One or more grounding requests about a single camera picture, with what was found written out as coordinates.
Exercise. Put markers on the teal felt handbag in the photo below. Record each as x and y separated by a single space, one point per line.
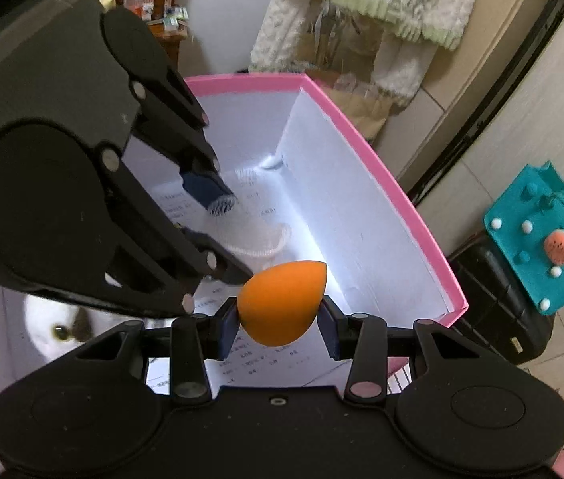
527 224

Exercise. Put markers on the cream fleece pajama jacket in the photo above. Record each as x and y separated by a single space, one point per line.
410 32

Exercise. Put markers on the white panda plush toy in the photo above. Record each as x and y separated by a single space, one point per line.
56 328

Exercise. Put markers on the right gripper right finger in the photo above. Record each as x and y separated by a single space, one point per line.
368 343

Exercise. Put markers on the pink cardboard box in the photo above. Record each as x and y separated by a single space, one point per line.
381 256

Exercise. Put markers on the black suitcase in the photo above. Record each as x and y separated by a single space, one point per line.
500 316

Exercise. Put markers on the brown paper bag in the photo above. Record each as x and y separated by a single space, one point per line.
339 53

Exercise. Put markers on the printed paper sheet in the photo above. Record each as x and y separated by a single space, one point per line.
304 362

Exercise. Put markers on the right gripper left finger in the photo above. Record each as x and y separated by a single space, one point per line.
186 345

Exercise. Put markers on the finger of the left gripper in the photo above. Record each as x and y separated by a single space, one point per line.
171 119
179 257

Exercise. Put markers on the orange makeup sponge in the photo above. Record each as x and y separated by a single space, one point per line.
279 304

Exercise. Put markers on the beige wardrobe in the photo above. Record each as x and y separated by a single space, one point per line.
484 111

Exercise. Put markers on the wooden side shelf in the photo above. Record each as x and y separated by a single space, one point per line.
162 15

